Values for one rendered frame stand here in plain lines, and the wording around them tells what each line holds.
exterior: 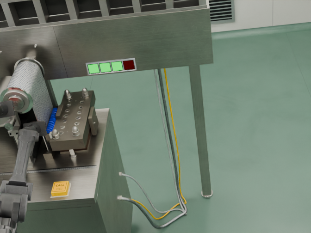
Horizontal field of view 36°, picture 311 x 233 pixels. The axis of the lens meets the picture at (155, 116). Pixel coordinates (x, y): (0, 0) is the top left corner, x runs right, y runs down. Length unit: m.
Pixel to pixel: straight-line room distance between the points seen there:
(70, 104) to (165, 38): 0.60
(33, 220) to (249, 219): 1.41
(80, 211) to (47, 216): 0.16
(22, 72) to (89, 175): 0.57
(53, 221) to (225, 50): 2.91
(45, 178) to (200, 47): 0.97
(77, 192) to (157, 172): 1.37
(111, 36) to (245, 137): 1.69
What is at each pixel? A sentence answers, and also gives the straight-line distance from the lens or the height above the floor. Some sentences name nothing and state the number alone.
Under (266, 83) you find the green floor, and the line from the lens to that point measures 4.28.
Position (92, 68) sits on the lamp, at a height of 1.19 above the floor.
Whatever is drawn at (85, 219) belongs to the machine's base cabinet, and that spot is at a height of 0.73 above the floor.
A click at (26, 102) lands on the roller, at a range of 2.24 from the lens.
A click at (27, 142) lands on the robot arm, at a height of 1.23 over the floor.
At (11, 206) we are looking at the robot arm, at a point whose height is 1.49.
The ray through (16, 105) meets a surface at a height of 1.24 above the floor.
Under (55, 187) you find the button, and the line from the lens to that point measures 2.24.
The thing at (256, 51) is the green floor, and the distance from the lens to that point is 4.75.
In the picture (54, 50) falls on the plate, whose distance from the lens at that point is 2.46.
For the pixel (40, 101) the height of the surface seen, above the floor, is 1.17.
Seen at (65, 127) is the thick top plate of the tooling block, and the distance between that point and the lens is 2.38.
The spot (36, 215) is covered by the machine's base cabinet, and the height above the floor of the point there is 0.78.
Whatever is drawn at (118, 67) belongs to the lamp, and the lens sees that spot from 2.45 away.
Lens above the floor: 2.43
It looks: 37 degrees down
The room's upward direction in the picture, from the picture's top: 10 degrees counter-clockwise
